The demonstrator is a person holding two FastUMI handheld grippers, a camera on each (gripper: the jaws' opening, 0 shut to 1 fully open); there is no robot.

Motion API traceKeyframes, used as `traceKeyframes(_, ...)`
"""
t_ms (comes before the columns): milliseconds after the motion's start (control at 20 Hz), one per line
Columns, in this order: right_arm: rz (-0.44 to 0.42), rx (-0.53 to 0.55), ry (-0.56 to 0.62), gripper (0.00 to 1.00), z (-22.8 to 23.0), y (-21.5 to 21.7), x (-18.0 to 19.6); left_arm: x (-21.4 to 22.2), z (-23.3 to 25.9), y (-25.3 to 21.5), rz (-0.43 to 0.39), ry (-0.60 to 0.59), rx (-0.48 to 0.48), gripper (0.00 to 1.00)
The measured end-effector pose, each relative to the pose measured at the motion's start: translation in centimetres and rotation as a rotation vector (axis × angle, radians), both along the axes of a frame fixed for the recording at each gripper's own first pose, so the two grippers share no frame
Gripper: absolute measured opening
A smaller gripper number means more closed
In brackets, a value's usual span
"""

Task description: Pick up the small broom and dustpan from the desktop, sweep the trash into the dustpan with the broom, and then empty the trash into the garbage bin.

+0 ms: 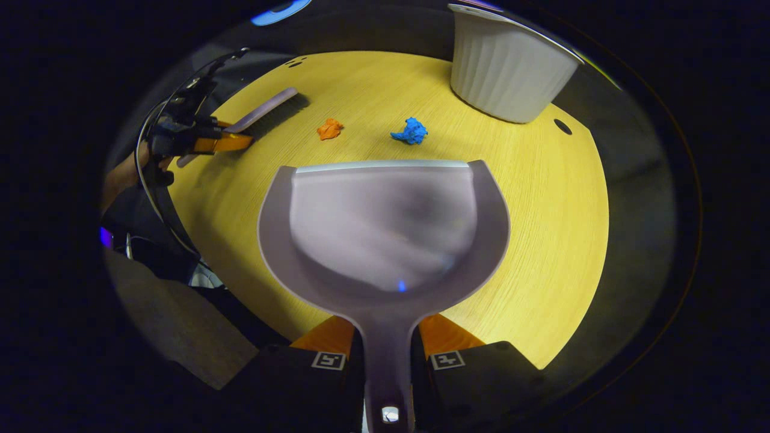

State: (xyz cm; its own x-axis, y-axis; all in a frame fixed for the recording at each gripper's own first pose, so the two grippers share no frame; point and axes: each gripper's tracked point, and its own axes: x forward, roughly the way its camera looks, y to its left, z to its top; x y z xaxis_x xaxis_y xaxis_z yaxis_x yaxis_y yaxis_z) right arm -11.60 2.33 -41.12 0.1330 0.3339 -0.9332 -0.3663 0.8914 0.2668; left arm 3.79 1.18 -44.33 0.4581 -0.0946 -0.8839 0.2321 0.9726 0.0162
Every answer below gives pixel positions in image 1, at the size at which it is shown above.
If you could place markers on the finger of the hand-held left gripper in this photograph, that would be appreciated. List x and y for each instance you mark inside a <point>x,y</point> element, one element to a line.
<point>225,144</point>
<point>224,124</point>

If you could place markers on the white ribbed garbage bin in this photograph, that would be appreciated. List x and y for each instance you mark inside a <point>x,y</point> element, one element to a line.
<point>511,72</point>

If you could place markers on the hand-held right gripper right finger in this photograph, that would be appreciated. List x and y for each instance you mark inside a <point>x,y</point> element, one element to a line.
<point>469,391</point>

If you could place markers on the yellow wooden desktop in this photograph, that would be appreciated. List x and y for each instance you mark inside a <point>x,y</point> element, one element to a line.
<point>541,240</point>

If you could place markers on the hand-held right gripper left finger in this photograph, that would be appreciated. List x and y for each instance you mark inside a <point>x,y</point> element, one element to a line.
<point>301,397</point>

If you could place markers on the orange paper trash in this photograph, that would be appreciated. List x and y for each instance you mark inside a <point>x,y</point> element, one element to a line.
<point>329,129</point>

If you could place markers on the small pale lilac broom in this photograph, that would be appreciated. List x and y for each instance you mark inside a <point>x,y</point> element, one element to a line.
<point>271,108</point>

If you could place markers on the blue paper trash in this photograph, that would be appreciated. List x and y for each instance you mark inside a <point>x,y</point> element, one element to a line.
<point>412,132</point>

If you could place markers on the pale lilac dustpan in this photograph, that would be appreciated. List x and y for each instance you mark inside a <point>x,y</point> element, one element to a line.
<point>385,228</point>

